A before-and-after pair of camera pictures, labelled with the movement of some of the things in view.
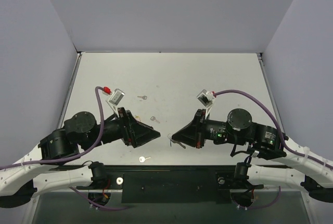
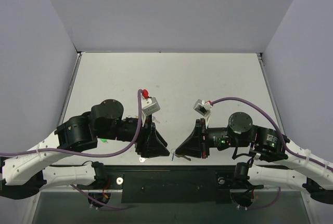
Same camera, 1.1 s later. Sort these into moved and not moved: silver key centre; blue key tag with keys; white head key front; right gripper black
Moved: right gripper black; blue key tag with keys
Not moved: white head key front; silver key centre
